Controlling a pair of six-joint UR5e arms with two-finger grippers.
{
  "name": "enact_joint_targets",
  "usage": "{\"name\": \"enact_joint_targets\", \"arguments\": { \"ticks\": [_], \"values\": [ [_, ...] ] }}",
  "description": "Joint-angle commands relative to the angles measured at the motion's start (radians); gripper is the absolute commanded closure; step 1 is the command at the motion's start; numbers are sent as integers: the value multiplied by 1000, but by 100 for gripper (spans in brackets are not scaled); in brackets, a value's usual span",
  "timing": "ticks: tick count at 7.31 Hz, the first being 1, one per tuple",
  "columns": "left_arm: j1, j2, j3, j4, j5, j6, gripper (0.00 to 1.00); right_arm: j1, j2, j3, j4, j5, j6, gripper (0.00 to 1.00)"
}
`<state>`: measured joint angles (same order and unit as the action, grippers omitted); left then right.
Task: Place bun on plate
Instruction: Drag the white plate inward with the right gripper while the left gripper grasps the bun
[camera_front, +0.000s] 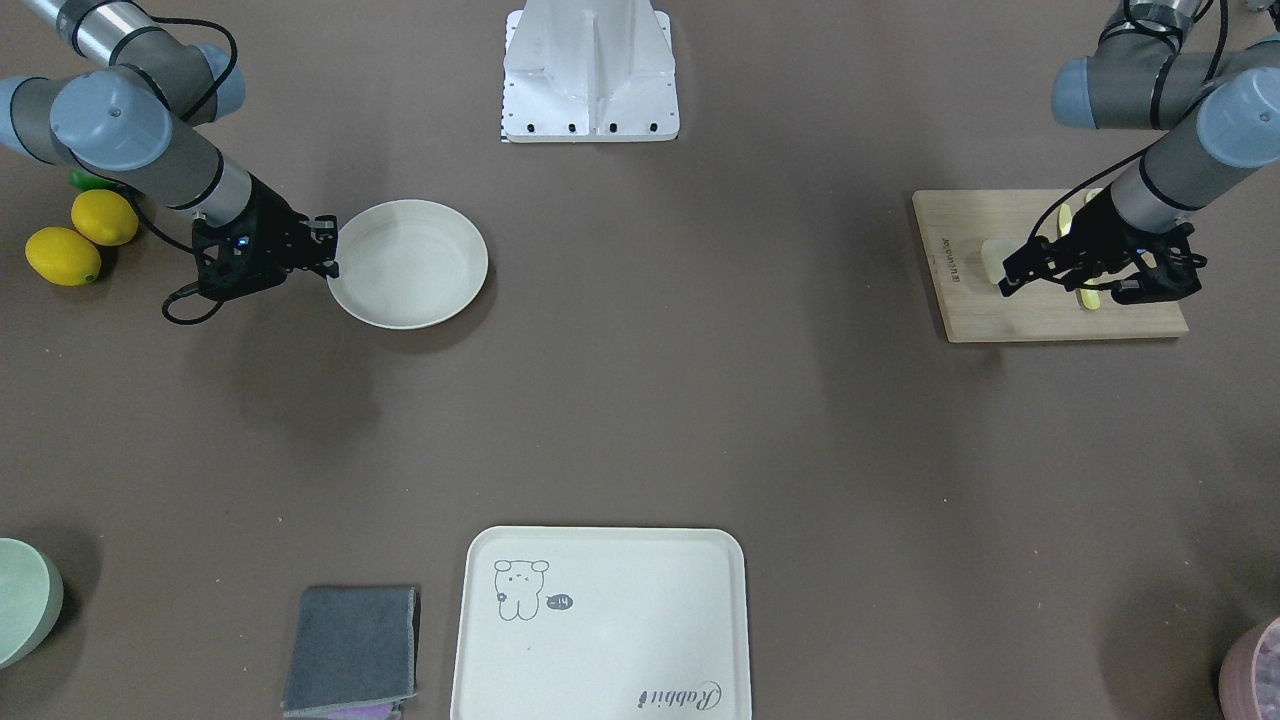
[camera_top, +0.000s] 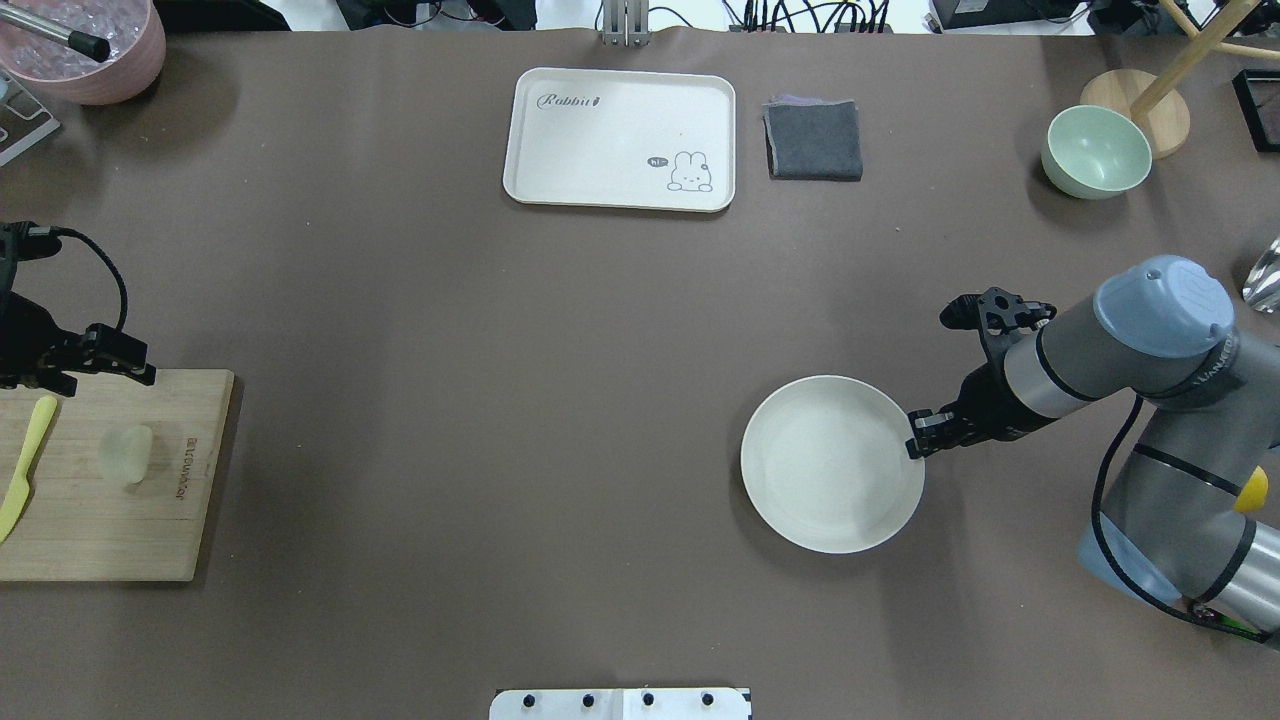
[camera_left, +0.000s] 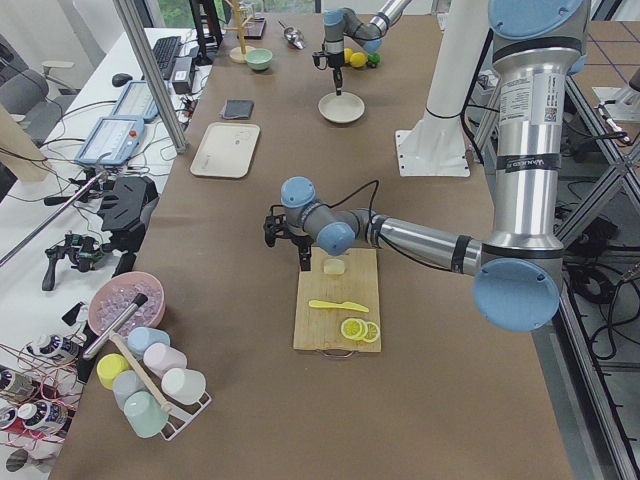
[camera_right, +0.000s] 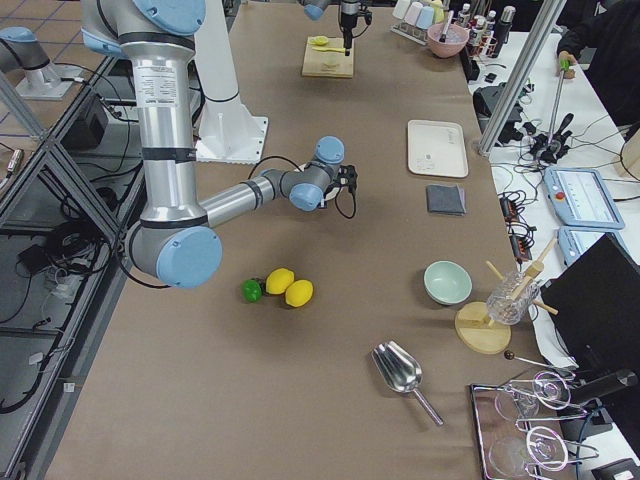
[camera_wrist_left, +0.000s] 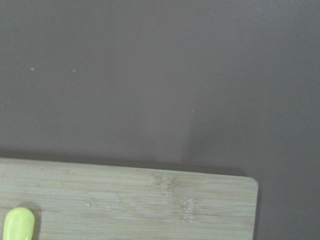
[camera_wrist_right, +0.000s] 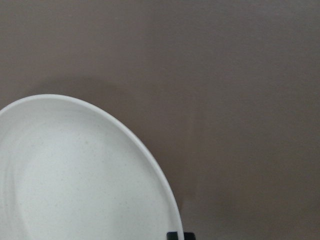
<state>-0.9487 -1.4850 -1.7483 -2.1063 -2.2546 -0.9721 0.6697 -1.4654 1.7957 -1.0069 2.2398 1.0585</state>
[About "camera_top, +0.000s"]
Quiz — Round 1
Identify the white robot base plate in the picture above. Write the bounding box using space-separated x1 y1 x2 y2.
488 687 754 719

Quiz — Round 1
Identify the green bowl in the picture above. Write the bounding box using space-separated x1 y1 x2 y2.
1039 105 1155 200

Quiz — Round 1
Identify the wooden cup tree stand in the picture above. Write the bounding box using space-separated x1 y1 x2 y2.
1079 1 1277 160

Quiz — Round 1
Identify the grey folded cloth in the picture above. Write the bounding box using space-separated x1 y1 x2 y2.
762 96 864 182

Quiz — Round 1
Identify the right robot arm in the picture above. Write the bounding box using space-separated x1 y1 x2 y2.
905 255 1279 648

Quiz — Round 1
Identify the metal scoop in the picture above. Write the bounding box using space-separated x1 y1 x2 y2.
1242 236 1280 314

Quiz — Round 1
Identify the green lime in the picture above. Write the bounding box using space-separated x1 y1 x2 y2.
1188 602 1271 644

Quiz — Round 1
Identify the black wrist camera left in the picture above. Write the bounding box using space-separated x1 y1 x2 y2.
1 222 63 293

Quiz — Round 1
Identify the pale white bun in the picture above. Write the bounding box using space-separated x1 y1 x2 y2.
99 424 154 486

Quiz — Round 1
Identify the aluminium frame post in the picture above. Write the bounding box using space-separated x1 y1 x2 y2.
599 0 652 47

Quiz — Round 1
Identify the bamboo cutting board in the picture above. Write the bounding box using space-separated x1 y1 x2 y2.
1 369 236 582

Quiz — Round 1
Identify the black picture frame tray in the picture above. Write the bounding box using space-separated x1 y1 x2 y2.
1231 69 1279 152

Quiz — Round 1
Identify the pink bowl of ice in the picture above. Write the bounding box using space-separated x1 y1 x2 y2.
1 1 166 106

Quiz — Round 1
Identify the yellow plastic knife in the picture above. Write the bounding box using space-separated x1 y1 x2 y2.
1 395 59 543

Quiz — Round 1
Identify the cream rabbit tray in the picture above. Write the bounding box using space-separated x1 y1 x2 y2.
503 67 737 213

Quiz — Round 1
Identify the metal ice tongs handle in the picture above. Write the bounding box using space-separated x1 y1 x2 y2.
1 1 111 63

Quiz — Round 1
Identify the yellow lemon upper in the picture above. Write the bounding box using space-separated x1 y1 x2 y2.
1233 466 1270 514

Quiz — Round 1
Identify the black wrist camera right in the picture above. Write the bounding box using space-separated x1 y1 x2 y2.
938 287 1059 372

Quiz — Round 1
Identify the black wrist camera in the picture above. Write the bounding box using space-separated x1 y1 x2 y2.
938 287 1059 372
1 222 63 293

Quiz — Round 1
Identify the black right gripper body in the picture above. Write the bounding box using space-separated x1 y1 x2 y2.
945 363 1029 447

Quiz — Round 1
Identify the cream round plate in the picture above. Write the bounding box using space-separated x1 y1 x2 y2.
739 375 925 555

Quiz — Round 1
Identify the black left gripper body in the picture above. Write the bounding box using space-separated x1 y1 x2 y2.
1 292 83 389

